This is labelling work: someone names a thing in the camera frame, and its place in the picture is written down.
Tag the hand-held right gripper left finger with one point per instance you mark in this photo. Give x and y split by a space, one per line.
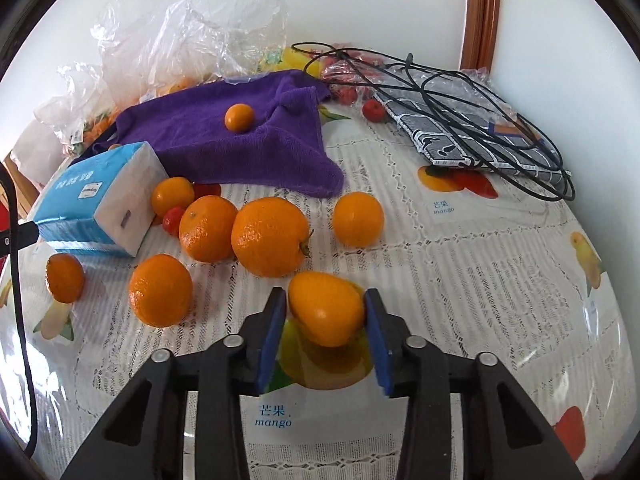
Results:
272 340

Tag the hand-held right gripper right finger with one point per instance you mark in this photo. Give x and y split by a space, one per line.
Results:
380 340

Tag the orange kumquat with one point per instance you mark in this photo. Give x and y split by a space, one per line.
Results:
358 219
172 197
240 117
65 277
325 310

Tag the mandarin orange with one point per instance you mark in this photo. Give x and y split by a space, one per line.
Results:
270 235
207 227
160 290

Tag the blue tissue pack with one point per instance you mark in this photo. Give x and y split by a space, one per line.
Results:
100 195

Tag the fruit print tablecloth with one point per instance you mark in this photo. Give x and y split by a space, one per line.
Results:
450 285

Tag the clear plastic bag of mandarins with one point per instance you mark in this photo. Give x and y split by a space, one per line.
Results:
80 105

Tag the small red fruit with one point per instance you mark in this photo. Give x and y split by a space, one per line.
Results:
172 220
372 110

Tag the purple towel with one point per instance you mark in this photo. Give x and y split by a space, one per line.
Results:
200 130

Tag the checked pouch in clear wrap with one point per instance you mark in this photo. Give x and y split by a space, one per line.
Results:
440 135

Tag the clear plastic bag of kumquats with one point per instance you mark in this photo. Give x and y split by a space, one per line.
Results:
190 25

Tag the bag of small red fruit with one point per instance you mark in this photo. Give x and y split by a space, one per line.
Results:
345 67

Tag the bag of yellow fruit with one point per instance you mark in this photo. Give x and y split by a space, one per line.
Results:
282 59

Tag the brown wooden frame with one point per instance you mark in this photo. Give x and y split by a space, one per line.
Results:
482 10

